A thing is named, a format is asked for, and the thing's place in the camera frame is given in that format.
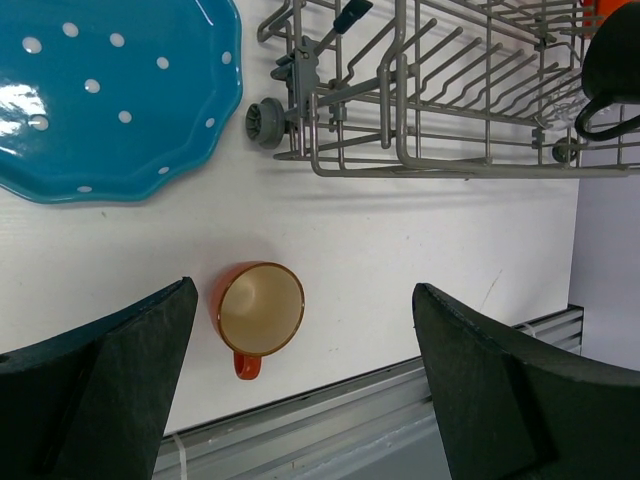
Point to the orange bowl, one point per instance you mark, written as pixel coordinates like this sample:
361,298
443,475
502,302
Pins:
597,11

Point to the aluminium mounting rail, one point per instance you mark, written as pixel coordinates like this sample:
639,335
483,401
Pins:
325,408

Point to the clear glass tumbler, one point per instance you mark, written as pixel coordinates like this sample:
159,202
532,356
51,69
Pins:
564,102

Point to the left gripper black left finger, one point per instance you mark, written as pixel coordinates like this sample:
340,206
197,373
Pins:
93,402

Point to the orange ceramic cup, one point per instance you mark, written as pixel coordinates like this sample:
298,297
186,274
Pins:
256,308

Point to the blue polka dot plate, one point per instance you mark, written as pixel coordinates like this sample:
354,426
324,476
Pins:
108,101

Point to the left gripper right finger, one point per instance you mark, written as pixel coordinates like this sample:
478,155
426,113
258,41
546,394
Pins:
510,406

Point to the grey wire dish rack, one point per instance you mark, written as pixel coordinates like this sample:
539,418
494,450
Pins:
429,89

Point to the dark brown mug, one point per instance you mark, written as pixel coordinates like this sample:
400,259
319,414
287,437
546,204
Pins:
610,72

